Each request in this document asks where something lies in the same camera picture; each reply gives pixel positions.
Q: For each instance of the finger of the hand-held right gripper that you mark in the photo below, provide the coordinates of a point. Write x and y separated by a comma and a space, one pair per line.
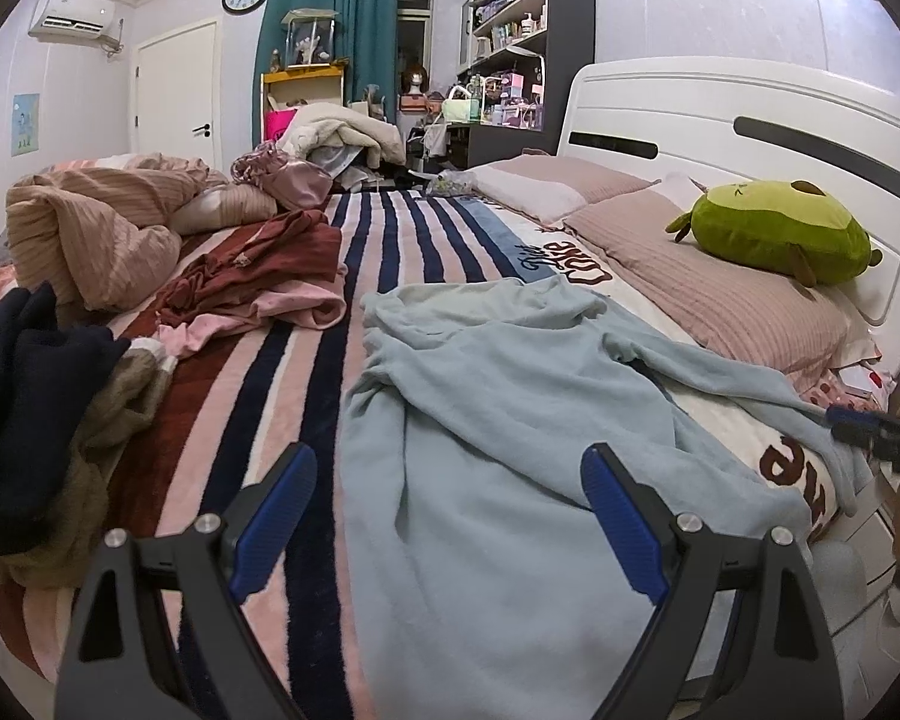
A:
855, 427

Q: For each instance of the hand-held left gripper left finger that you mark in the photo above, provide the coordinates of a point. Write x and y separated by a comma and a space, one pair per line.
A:
270, 525

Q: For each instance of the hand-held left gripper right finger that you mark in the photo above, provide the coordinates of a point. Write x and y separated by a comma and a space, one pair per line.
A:
622, 525

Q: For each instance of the light blue fleece garment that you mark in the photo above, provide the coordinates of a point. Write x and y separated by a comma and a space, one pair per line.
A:
480, 427

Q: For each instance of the pink patterned bed sheet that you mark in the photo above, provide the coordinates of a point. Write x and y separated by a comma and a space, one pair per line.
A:
847, 382

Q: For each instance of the striped plush blanket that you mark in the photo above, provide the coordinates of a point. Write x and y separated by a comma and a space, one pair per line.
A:
270, 390

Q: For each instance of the olive green garment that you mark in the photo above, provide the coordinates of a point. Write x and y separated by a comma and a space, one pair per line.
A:
112, 420

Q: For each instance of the green avocado plush toy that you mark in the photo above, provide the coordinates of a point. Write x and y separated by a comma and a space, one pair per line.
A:
780, 232

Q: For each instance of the pink garment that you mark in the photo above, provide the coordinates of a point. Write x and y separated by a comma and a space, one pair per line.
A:
300, 307

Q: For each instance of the large pink ribbed pillow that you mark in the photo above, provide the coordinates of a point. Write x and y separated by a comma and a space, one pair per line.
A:
690, 277

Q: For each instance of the dark navy garment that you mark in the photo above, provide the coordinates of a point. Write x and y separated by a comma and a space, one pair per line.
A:
30, 405

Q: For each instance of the maroon garment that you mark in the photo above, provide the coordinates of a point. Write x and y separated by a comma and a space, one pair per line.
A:
270, 255

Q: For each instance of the pink satin cloth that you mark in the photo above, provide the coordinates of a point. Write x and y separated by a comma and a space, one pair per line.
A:
285, 176

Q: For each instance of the small pink pillow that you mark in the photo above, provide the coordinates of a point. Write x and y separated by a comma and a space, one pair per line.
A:
540, 184

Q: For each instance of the beige ribbed duvet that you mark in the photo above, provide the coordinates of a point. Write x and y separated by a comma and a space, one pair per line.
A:
82, 225

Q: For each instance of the white bed headboard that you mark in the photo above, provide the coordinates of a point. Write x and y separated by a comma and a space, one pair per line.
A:
720, 90

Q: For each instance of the small patterned pouch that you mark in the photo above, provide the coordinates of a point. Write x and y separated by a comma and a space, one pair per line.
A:
454, 184

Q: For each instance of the cream blanket pile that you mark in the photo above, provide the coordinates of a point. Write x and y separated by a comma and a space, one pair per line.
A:
345, 127

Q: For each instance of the white door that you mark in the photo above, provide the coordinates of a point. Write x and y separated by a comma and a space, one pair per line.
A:
172, 90

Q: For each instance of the yellow shelf rack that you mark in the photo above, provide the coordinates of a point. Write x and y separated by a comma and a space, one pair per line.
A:
300, 76

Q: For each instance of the mannequin head with wig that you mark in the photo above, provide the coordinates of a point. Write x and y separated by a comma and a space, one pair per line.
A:
415, 79

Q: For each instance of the glass display case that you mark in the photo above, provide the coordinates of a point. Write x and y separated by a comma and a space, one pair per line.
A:
311, 41

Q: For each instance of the dark shelf unit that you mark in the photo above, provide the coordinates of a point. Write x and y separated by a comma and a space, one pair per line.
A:
570, 7

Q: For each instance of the window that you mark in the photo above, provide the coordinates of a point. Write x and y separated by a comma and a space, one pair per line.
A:
414, 30

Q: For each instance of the white air conditioner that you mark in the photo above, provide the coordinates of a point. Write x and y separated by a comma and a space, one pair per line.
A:
71, 15

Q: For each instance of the small wall poster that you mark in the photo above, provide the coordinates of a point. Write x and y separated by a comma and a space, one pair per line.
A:
25, 124

